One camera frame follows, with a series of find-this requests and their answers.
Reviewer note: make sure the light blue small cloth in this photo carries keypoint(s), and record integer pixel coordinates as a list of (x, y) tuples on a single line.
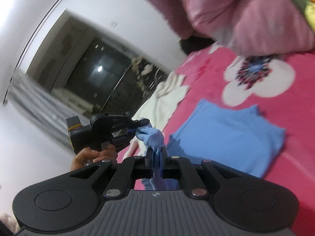
[(153, 137)]

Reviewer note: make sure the cream fleece garment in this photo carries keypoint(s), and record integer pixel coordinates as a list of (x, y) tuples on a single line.
[(162, 103)]

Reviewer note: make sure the black curtain rod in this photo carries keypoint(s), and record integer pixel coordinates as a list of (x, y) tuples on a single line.
[(41, 22)]

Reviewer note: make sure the grey curtain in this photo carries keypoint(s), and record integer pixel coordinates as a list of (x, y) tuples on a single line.
[(37, 103)]

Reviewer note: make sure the pink floral blanket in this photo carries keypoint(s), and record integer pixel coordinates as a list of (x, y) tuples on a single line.
[(295, 115)]

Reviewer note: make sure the dark window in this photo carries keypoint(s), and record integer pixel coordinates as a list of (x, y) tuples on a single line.
[(98, 66)]

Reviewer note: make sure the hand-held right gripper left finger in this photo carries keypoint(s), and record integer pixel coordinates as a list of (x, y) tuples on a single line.
[(150, 158)]

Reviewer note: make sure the person's left hand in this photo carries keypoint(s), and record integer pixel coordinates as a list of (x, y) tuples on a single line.
[(83, 158)]

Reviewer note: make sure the blue t-shirt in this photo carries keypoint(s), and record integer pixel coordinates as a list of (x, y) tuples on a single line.
[(226, 137)]

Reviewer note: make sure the heap of laundry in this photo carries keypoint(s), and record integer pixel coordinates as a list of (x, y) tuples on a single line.
[(144, 68)]

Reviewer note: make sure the metal railing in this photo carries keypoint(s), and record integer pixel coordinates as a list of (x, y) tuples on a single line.
[(118, 91)]

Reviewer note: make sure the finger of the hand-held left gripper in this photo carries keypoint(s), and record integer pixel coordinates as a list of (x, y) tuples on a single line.
[(123, 141), (140, 123)]

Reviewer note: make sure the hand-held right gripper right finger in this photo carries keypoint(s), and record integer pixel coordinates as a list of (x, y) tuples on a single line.
[(163, 158)]

